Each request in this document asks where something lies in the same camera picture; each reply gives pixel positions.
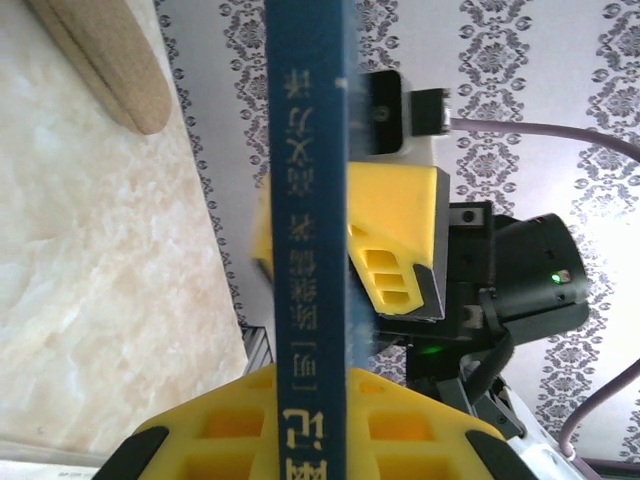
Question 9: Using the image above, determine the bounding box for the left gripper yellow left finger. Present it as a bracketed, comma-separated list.
[102, 363, 277, 480]

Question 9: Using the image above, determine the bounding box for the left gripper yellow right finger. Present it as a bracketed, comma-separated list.
[345, 367, 526, 480]

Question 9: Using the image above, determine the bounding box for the dark blue book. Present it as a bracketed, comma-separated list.
[264, 0, 375, 480]

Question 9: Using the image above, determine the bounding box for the white ruler set package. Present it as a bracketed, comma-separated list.
[0, 440, 104, 480]

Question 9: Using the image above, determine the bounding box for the beige glasses case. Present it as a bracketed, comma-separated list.
[24, 0, 174, 136]

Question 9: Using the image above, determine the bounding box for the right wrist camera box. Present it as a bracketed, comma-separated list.
[349, 69, 454, 167]

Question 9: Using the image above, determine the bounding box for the aluminium side rail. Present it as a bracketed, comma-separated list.
[242, 323, 276, 374]

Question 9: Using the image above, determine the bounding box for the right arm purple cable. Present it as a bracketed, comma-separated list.
[449, 117, 640, 464]

